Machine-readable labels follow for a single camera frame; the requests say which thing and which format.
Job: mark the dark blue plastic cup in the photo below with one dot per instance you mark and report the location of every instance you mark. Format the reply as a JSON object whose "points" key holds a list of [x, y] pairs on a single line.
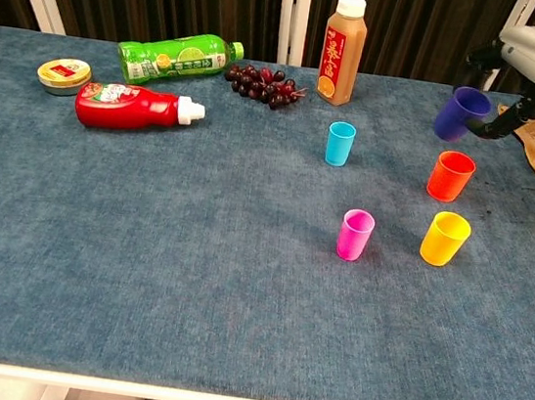
{"points": [[453, 121]]}

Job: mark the yellow plastic cup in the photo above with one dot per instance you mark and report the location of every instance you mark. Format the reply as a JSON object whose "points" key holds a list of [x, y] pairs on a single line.
{"points": [[441, 245]]}

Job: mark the cyan plastic cup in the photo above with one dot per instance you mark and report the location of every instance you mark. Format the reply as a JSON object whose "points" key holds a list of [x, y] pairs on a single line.
{"points": [[339, 147]]}

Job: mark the pink plastic cup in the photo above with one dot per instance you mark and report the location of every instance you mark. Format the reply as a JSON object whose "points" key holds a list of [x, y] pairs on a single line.
{"points": [[353, 241]]}

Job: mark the large orange plastic cup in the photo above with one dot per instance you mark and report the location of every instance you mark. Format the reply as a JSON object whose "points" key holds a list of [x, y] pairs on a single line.
{"points": [[447, 182]]}

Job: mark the brown juice bottle white cap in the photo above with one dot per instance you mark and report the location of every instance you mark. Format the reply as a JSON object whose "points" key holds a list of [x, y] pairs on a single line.
{"points": [[341, 57]]}

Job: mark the bunch of purple grapes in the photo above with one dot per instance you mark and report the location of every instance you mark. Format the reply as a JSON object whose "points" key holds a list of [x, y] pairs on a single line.
{"points": [[258, 85]]}

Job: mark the green drink bottle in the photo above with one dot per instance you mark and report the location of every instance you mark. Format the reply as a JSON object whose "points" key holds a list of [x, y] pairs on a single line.
{"points": [[167, 58]]}

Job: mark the blue table cloth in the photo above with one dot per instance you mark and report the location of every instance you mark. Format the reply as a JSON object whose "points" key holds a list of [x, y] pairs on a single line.
{"points": [[189, 273]]}

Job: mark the red ketchup bottle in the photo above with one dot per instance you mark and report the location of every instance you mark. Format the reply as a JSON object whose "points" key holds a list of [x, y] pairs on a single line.
{"points": [[122, 107]]}

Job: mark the round yellow tin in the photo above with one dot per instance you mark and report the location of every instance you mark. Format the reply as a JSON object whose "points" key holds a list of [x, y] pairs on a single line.
{"points": [[64, 77]]}

